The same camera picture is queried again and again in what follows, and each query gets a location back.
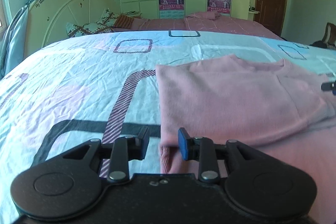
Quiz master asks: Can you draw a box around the pink long-sleeve sweatshirt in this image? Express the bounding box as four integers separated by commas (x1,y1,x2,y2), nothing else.
155,55,335,223

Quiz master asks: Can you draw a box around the dark wooden chair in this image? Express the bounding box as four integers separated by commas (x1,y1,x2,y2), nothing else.
310,22,336,50

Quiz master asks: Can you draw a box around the light blue patterned bed sheet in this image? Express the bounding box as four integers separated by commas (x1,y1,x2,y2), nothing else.
1,31,335,223

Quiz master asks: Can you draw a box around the patterned teal pillow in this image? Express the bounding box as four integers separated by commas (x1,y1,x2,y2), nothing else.
66,9,120,38

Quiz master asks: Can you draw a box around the orange brown striped pillow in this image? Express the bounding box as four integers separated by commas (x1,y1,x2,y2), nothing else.
113,14,141,30

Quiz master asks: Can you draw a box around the pink striped bed cover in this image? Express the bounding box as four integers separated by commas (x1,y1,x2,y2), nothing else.
112,11,281,40

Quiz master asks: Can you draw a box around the cream round headboard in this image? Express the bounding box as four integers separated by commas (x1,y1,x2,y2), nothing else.
23,0,120,58

